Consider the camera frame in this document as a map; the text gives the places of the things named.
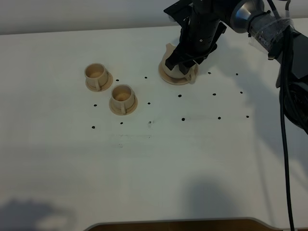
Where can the near beige cup saucer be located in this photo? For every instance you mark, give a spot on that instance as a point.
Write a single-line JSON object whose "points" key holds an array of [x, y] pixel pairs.
{"points": [[131, 108]]}

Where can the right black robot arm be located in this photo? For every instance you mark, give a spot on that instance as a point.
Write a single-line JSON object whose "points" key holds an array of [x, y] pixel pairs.
{"points": [[280, 40]]}

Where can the beige teapot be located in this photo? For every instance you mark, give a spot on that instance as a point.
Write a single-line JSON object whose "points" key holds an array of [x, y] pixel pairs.
{"points": [[169, 49]]}

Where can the round beige teapot saucer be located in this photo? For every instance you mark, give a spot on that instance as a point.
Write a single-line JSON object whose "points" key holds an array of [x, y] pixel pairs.
{"points": [[175, 77]]}

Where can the far beige teacup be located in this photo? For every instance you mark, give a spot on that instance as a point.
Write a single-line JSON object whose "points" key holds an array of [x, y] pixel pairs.
{"points": [[92, 68]]}

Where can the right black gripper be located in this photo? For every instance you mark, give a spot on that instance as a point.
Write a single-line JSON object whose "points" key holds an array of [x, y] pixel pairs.
{"points": [[198, 39]]}

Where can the beige teacup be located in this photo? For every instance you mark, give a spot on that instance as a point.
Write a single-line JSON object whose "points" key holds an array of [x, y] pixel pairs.
{"points": [[122, 98], [92, 68]]}

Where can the near beige teacup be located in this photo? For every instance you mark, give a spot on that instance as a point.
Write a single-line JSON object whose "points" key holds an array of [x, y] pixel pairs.
{"points": [[122, 98]]}

